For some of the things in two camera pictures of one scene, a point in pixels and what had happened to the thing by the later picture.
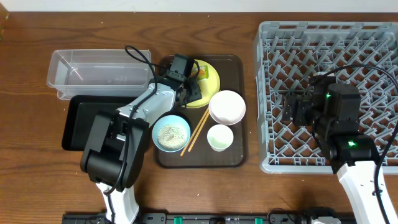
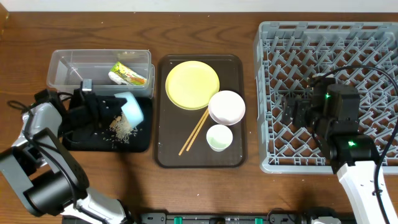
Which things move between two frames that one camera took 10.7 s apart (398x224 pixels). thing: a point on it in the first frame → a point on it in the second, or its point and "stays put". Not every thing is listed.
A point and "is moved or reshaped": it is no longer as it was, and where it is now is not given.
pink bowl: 227,107 stays put
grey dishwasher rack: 287,54 stays put
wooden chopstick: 208,111 stays put
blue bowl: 171,133 is moved or reshaped
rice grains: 172,137 is moved or reshaped
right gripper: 299,109 stays put
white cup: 219,137 stays put
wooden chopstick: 181,154 stays put
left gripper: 194,84 → 94,108
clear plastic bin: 100,73 stays put
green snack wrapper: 203,71 → 122,74
